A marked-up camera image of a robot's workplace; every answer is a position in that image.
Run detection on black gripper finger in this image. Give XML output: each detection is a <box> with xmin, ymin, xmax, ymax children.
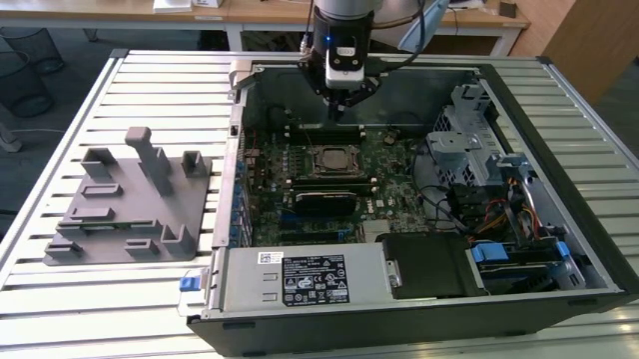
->
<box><xmin>336</xmin><ymin>74</ymin><xmax>383</xmax><ymax>120</ymax></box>
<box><xmin>298</xmin><ymin>59</ymin><xmax>339</xmax><ymax>120</ymax></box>

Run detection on CPU socket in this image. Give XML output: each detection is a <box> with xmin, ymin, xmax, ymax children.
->
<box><xmin>307</xmin><ymin>144</ymin><xmax>363</xmax><ymax>179</ymax></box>

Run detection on black RAM slot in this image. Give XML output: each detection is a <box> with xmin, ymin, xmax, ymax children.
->
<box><xmin>284</xmin><ymin>137</ymin><xmax>364</xmax><ymax>144</ymax></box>
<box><xmin>287</xmin><ymin>182</ymin><xmax>376</xmax><ymax>188</ymax></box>
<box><xmin>284</xmin><ymin>124</ymin><xmax>364</xmax><ymax>131</ymax></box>
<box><xmin>284</xmin><ymin>132</ymin><xmax>364</xmax><ymax>139</ymax></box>
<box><xmin>287</xmin><ymin>177</ymin><xmax>376</xmax><ymax>184</ymax></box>
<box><xmin>287</xmin><ymin>185</ymin><xmax>376</xmax><ymax>192</ymax></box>
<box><xmin>284</xmin><ymin>129</ymin><xmax>364</xmax><ymax>135</ymax></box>
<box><xmin>287</xmin><ymin>190</ymin><xmax>376</xmax><ymax>196</ymax></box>

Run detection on green motherboard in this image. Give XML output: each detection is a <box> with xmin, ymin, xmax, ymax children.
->
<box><xmin>234</xmin><ymin>125</ymin><xmax>451</xmax><ymax>248</ymax></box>

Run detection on silver drive cage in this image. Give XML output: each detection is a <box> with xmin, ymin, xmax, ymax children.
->
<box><xmin>423</xmin><ymin>84</ymin><xmax>540</xmax><ymax>188</ymax></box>

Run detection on wooden desk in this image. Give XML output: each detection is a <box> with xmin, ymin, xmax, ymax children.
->
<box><xmin>0</xmin><ymin>0</ymin><xmax>534</xmax><ymax>49</ymax></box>

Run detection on black graphics card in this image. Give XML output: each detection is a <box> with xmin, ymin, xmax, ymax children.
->
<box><xmin>292</xmin><ymin>191</ymin><xmax>359</xmax><ymax>218</ymax></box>

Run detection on silver chipset heatsink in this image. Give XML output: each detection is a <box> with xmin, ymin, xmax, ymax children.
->
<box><xmin>363</xmin><ymin>220</ymin><xmax>396</xmax><ymax>239</ymax></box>

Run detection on black expansion slot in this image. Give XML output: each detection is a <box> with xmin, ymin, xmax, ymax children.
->
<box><xmin>278</xmin><ymin>232</ymin><xmax>336</xmax><ymax>243</ymax></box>

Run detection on wooden cabinet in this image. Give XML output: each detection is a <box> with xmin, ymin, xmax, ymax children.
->
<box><xmin>511</xmin><ymin>0</ymin><xmax>639</xmax><ymax>109</ymax></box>

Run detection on grey parts rack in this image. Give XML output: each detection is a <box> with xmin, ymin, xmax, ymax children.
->
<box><xmin>41</xmin><ymin>126</ymin><xmax>214</xmax><ymax>267</ymax></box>

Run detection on black plastic air shroud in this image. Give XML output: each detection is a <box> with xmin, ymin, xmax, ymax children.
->
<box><xmin>382</xmin><ymin>231</ymin><xmax>494</xmax><ymax>300</ymax></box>

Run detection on hard disk in blue carrier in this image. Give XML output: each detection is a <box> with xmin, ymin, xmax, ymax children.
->
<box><xmin>467</xmin><ymin>239</ymin><xmax>590</xmax><ymax>298</ymax></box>

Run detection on green RAM stick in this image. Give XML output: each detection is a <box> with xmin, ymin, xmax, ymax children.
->
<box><xmin>56</xmin><ymin>221</ymin><xmax>155</xmax><ymax>231</ymax></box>

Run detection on black mesh waste bin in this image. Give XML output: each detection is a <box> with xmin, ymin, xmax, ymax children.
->
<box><xmin>0</xmin><ymin>50</ymin><xmax>55</xmax><ymax>119</ymax></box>
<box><xmin>0</xmin><ymin>26</ymin><xmax>66</xmax><ymax>74</ymax></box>

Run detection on silver power supply unit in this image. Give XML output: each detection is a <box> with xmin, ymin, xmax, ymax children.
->
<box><xmin>202</xmin><ymin>245</ymin><xmax>403</xmax><ymax>313</ymax></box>

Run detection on black PC case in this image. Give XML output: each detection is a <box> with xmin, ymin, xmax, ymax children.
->
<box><xmin>176</xmin><ymin>55</ymin><xmax>634</xmax><ymax>356</ymax></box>

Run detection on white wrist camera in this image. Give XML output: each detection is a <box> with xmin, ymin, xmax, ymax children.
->
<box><xmin>324</xmin><ymin>45</ymin><xmax>364</xmax><ymax>90</ymax></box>

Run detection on black cable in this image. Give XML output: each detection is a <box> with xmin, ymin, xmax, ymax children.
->
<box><xmin>299</xmin><ymin>0</ymin><xmax>320</xmax><ymax>57</ymax></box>

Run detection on coloured power wires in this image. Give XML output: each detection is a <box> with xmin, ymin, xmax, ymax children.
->
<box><xmin>468</xmin><ymin>177</ymin><xmax>543</xmax><ymax>240</ymax></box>

